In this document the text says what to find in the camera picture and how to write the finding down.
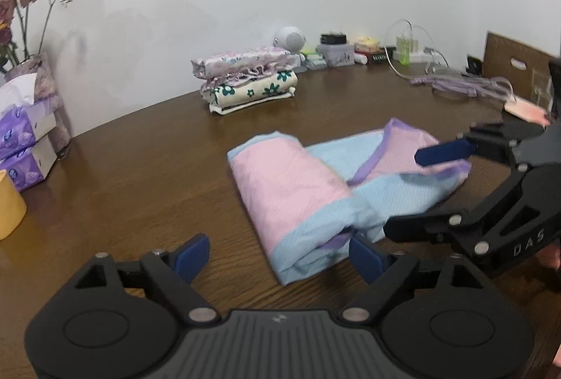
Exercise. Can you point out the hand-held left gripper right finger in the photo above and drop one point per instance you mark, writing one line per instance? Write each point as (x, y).
(366, 260)

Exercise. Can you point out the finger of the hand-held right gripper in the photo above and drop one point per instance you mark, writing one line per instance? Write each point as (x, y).
(412, 228)
(442, 153)

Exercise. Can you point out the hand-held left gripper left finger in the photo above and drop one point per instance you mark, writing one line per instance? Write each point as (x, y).
(193, 258)

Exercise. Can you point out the pink blue mesh garment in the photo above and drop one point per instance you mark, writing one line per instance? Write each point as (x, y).
(285, 186)

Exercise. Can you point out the person's right hand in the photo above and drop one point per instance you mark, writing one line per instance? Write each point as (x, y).
(553, 258)

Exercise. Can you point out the small black card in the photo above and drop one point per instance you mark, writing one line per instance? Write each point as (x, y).
(474, 65)

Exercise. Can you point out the pink flat object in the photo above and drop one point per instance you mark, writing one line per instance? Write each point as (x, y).
(528, 111)

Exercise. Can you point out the green liquid bottle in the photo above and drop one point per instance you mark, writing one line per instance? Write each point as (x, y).
(404, 52)

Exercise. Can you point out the brown cardboard box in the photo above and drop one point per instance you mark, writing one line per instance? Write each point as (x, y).
(499, 54)

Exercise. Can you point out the black red box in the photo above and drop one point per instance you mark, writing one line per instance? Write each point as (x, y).
(379, 57)

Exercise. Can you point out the white tube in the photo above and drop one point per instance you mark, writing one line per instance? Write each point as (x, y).
(361, 59)

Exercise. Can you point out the yellow small box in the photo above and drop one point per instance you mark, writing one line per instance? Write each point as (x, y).
(367, 43)

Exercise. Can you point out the grey tin box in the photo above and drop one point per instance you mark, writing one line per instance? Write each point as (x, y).
(336, 55)

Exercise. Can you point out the green white small boxes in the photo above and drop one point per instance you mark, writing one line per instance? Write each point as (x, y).
(315, 61)

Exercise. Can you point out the black charger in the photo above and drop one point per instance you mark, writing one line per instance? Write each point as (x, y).
(333, 39)

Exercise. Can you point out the cream green-flower folded cloth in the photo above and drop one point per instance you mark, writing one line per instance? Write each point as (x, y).
(263, 92)

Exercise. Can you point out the purple ruffled folded cloth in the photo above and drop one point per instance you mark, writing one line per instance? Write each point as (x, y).
(236, 78)

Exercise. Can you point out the yellow mug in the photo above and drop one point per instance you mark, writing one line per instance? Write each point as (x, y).
(11, 208)

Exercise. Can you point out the white robot speaker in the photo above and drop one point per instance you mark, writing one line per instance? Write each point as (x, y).
(289, 38)

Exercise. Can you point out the pink floral folded cloth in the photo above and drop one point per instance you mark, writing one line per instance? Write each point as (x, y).
(236, 60)

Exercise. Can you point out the open purple tissue pack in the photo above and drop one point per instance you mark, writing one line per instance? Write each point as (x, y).
(22, 129)

